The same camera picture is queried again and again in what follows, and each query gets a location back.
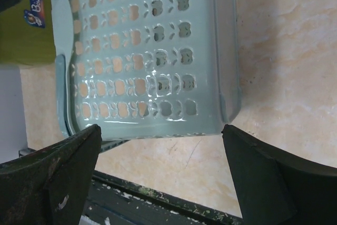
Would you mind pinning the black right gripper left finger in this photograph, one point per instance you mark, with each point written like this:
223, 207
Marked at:
50, 185

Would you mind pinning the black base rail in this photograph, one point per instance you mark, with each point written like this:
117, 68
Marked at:
111, 200

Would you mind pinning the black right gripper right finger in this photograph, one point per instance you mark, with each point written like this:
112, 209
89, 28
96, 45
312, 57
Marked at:
276, 187

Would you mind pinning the pale green perforated basket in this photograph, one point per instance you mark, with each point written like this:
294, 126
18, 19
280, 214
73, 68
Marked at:
144, 69

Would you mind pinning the olive green tub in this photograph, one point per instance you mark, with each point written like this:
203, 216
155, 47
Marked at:
27, 34

